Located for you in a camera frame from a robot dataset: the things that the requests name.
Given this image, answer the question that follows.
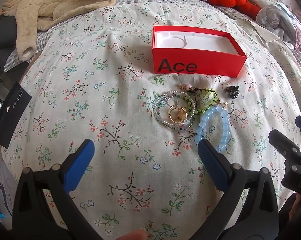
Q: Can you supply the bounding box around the orange plush pumpkin toy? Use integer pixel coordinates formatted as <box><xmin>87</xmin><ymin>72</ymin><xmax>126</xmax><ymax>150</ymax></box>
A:
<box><xmin>207</xmin><ymin>0</ymin><xmax>261</xmax><ymax>20</ymax></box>

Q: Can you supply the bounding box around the dark chair beside bed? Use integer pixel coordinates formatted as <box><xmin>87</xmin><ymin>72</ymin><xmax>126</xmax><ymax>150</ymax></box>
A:
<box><xmin>0</xmin><ymin>16</ymin><xmax>29</xmax><ymax>102</ymax></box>

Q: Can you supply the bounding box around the right human hand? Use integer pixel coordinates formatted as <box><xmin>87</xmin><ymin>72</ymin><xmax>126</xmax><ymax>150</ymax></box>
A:
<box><xmin>289</xmin><ymin>193</ymin><xmax>301</xmax><ymax>221</ymax></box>

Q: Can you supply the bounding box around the crumpled grey patterned clothing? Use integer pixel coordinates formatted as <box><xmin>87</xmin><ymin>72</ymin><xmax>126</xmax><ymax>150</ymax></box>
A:
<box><xmin>251</xmin><ymin>0</ymin><xmax>301</xmax><ymax>61</ymax></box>

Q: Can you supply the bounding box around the floral white duvet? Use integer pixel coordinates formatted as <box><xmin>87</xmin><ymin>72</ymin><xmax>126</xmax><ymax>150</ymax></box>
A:
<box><xmin>2</xmin><ymin>3</ymin><xmax>301</xmax><ymax>239</ymax></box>

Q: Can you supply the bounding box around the grey checked bed sheet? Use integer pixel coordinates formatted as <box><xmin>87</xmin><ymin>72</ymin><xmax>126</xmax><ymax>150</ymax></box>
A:
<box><xmin>4</xmin><ymin>0</ymin><xmax>243</xmax><ymax>72</ymax></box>

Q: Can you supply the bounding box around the green bead black cord bracelet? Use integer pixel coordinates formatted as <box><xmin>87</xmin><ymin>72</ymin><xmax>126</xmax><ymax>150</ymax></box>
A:
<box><xmin>178</xmin><ymin>83</ymin><xmax>221</xmax><ymax>116</ymax></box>

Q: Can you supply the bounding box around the red Ace cardboard box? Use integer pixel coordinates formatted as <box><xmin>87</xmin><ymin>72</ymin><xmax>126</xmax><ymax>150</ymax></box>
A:
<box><xmin>151</xmin><ymin>25</ymin><xmax>247</xmax><ymax>77</ymax></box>

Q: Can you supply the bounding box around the black hair claw clip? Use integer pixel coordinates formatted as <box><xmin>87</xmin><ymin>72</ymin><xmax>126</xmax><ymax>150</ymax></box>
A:
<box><xmin>224</xmin><ymin>86</ymin><xmax>239</xmax><ymax>100</ymax></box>

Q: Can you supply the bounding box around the left human hand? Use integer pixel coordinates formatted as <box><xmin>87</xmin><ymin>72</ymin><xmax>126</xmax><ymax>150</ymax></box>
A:
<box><xmin>116</xmin><ymin>228</ymin><xmax>148</xmax><ymax>240</ymax></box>

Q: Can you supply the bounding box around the light blue bead bracelet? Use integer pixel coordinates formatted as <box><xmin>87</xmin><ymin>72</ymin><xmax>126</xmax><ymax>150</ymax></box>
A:
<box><xmin>194</xmin><ymin>105</ymin><xmax>232</xmax><ymax>153</ymax></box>

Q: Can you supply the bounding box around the gold ring green stone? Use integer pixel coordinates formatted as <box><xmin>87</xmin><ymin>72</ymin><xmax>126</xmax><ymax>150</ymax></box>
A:
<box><xmin>168</xmin><ymin>106</ymin><xmax>188</xmax><ymax>124</ymax></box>

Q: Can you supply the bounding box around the white pearl bead bracelet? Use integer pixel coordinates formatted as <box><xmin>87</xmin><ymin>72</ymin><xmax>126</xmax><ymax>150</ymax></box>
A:
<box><xmin>152</xmin><ymin>90</ymin><xmax>198</xmax><ymax>131</ymax></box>

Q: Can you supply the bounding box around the black printed paper box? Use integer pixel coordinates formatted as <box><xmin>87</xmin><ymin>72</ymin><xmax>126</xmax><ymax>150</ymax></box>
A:
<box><xmin>0</xmin><ymin>82</ymin><xmax>32</xmax><ymax>148</ymax></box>

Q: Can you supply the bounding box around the beige fleece jacket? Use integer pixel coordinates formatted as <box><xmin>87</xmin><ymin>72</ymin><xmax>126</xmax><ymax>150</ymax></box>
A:
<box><xmin>0</xmin><ymin>0</ymin><xmax>116</xmax><ymax>61</ymax></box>

